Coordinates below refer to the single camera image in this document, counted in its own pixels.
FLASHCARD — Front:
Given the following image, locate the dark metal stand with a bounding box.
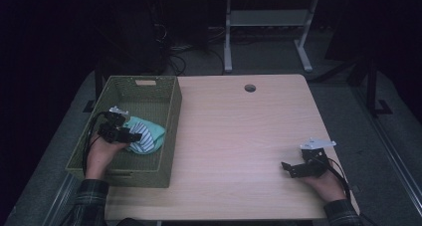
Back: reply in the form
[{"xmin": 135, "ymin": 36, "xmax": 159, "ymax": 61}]
[{"xmin": 312, "ymin": 51, "xmax": 394, "ymax": 118}]

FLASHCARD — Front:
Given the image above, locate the grey metal table stand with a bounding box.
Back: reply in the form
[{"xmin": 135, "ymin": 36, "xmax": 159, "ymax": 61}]
[{"xmin": 211, "ymin": 0, "xmax": 366, "ymax": 74}]

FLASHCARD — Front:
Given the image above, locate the person's left hand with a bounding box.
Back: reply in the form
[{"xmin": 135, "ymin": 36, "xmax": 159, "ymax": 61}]
[{"xmin": 84, "ymin": 134, "xmax": 129, "ymax": 181}]

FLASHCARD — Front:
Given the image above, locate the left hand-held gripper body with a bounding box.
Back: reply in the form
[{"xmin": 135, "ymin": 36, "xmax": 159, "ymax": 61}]
[{"xmin": 97, "ymin": 106, "xmax": 134, "ymax": 144}]

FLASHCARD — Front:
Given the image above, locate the person's right hand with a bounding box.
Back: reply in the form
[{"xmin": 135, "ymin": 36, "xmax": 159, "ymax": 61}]
[{"xmin": 303, "ymin": 167, "xmax": 348, "ymax": 204}]

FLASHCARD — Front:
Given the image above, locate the green woven basket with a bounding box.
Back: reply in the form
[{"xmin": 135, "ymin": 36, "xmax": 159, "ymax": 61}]
[{"xmin": 65, "ymin": 75, "xmax": 183, "ymax": 189}]

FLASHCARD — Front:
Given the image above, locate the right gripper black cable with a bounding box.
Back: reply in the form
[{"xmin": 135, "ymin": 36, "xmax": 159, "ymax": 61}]
[{"xmin": 317, "ymin": 155, "xmax": 352, "ymax": 201}]

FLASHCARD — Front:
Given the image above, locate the black post with foot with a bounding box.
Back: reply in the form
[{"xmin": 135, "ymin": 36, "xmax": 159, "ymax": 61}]
[{"xmin": 83, "ymin": 61, "xmax": 105, "ymax": 114}]

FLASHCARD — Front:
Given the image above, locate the tangle of floor cables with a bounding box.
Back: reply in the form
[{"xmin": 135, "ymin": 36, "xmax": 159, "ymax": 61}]
[{"xmin": 152, "ymin": 22, "xmax": 227, "ymax": 77}]

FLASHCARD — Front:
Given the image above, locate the mint green striped garment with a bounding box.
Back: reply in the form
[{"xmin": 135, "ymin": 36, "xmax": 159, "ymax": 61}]
[{"xmin": 122, "ymin": 115, "xmax": 167, "ymax": 155}]

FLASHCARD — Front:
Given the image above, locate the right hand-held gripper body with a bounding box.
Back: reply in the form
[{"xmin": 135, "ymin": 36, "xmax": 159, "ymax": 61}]
[{"xmin": 297, "ymin": 137, "xmax": 337, "ymax": 179}]

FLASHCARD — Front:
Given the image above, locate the metal floor rail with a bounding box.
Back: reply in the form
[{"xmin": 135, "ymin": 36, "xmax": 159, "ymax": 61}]
[
  {"xmin": 351, "ymin": 86, "xmax": 422, "ymax": 218},
  {"xmin": 42, "ymin": 173, "xmax": 81, "ymax": 226}
]

